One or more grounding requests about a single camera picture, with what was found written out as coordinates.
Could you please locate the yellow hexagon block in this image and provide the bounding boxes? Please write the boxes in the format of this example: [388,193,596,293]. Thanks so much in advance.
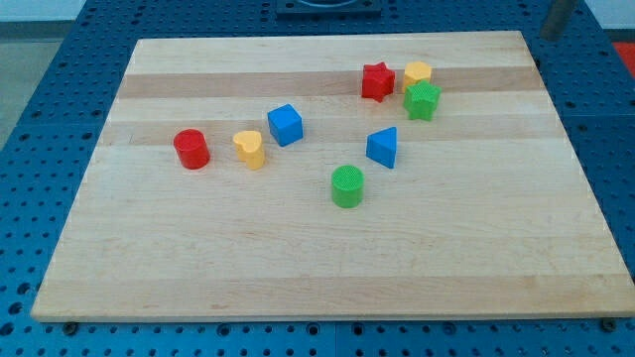
[402,61,433,92]

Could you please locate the green cylinder block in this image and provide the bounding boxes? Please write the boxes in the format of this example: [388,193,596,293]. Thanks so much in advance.
[331,165,364,208]

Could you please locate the blue cube block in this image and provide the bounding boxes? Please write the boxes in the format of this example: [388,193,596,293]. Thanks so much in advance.
[267,104,304,147]

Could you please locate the blue triangle block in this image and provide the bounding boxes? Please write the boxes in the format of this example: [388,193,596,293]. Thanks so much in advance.
[366,127,398,169]

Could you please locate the yellow heart block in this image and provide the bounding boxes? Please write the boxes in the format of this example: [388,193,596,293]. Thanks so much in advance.
[232,131,265,170]

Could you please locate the red star block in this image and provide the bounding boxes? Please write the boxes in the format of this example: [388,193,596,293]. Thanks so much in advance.
[361,62,396,102]

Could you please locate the red cylinder block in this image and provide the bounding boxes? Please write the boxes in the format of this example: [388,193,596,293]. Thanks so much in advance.
[173,129,210,170]

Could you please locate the green star block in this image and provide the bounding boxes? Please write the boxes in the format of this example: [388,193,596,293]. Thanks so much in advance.
[403,81,442,121]

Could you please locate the wooden board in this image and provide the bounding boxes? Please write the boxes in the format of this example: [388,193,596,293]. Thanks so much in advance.
[32,31,634,322]

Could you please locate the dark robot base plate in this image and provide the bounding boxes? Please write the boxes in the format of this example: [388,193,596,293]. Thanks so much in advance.
[275,0,383,18]

